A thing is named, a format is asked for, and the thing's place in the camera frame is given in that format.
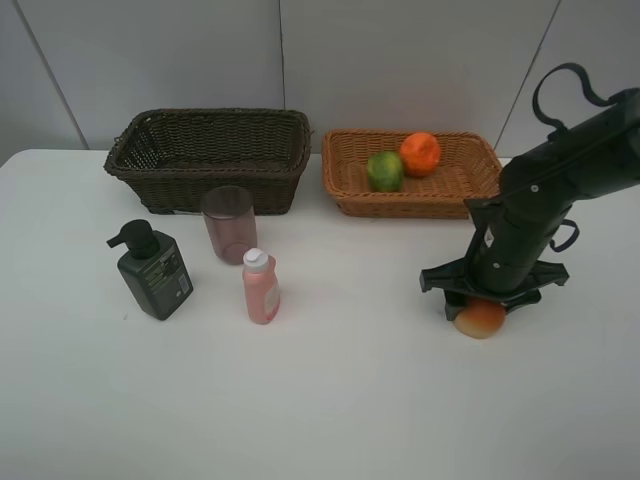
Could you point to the dark brown wicker basket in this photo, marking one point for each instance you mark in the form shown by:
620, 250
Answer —
171, 158

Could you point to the pink bottle white cap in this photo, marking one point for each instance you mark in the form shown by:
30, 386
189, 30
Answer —
261, 286

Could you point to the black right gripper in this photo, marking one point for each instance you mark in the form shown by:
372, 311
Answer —
502, 263

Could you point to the translucent pink plastic cup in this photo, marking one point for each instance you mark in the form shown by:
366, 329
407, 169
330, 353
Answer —
230, 221

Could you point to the orange tangerine fruit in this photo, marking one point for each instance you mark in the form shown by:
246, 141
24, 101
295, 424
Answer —
420, 153

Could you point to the green lime fruit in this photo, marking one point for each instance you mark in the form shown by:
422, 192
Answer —
385, 172

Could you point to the orange wicker basket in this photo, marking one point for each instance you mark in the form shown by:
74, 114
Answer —
468, 168

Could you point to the red yellow peach fruit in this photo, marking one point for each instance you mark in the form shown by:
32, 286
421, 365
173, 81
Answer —
480, 318

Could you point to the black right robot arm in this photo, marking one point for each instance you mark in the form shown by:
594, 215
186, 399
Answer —
537, 189

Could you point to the black pump soap bottle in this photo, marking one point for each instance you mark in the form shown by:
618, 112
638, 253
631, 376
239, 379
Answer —
152, 268

